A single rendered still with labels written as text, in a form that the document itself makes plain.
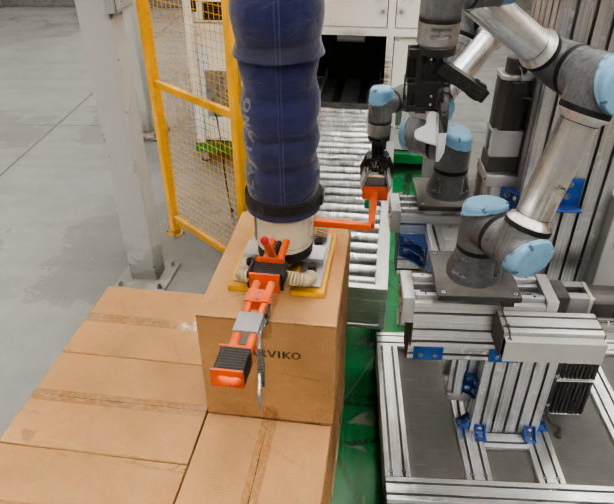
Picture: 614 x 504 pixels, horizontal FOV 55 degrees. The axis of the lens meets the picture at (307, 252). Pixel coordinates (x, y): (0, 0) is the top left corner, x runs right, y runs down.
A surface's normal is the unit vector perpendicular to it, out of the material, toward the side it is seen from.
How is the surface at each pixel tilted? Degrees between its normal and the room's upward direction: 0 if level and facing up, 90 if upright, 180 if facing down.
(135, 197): 90
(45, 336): 0
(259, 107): 77
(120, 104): 90
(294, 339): 90
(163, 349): 0
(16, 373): 0
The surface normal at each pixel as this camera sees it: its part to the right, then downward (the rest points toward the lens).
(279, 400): -0.13, 0.55
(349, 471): 0.00, -0.84
